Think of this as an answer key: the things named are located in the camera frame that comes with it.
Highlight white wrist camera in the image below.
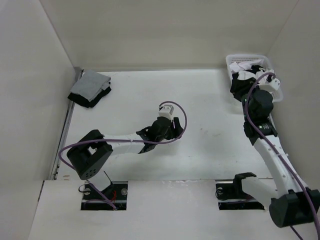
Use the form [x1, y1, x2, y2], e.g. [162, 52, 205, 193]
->
[158, 104, 174, 121]
[258, 75, 281, 93]

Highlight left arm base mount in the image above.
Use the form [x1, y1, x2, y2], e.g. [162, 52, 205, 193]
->
[78, 181, 129, 211]

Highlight black tank top in basket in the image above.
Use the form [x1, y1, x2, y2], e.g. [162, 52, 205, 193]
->
[230, 65, 267, 101]

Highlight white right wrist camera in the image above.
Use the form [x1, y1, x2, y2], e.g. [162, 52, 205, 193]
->
[258, 75, 281, 93]

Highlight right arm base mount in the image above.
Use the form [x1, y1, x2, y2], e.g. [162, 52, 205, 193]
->
[215, 181, 265, 211]

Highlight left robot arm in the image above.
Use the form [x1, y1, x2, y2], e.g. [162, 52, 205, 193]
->
[66, 116, 184, 200]

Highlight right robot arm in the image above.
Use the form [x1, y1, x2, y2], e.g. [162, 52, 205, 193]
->
[231, 88, 320, 230]

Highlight white garment in basket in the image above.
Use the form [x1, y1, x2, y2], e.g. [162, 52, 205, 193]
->
[227, 59, 264, 81]

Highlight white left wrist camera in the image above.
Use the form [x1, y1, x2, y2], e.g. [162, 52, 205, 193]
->
[158, 104, 174, 121]

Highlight white plastic laundry basket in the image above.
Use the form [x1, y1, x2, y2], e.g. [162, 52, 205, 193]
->
[225, 54, 283, 102]

